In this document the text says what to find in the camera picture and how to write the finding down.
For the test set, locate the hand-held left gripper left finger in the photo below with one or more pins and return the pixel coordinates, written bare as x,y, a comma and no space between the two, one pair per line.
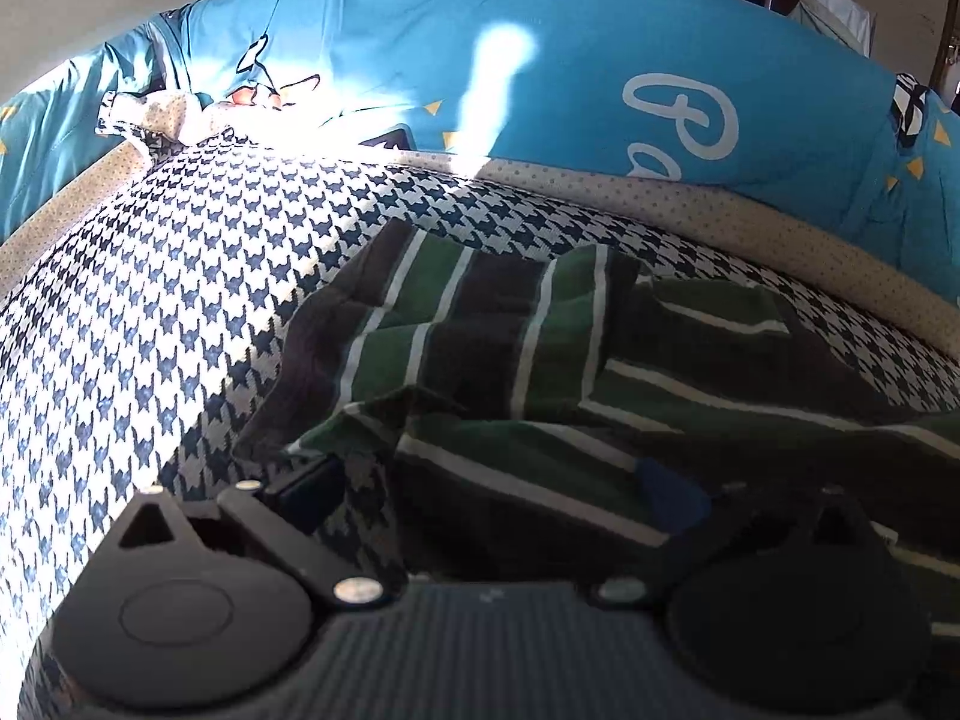
315,486

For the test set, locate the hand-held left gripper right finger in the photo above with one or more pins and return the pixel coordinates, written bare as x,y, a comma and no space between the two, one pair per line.
675,496

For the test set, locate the green striped shirt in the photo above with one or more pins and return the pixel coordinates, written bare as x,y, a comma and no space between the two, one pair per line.
487,330

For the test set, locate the houndstooth blanket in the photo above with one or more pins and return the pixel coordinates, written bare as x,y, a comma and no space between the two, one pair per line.
150,277

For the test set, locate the blue cartoon print quilt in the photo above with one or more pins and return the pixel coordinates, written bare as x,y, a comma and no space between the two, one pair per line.
562,90

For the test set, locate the pale hanging cloth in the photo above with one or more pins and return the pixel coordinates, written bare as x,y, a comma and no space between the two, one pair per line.
836,19

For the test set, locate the wooden door frame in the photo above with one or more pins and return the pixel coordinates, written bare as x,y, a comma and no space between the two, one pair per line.
941,15

